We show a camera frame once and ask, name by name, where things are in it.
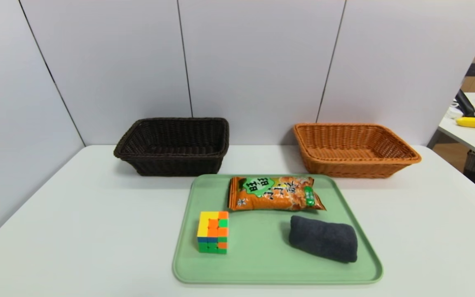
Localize black slanted desk object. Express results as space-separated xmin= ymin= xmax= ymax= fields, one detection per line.
xmin=455 ymin=89 xmax=475 ymax=117

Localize orange wicker basket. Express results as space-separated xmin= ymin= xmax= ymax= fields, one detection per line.
xmin=294 ymin=123 xmax=422 ymax=179

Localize dark brown wicker basket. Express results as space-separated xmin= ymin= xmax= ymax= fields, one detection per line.
xmin=113 ymin=118 xmax=230 ymax=177

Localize multicoloured puzzle cube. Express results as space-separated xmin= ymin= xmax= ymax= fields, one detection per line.
xmin=197 ymin=211 xmax=229 ymax=255

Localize dark grey towel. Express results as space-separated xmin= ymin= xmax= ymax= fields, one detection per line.
xmin=289 ymin=215 xmax=358 ymax=264

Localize light green plastic tray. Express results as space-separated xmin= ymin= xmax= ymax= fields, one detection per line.
xmin=172 ymin=174 xmax=384 ymax=285

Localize orange snack bag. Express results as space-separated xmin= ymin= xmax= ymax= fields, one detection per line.
xmin=228 ymin=176 xmax=327 ymax=212

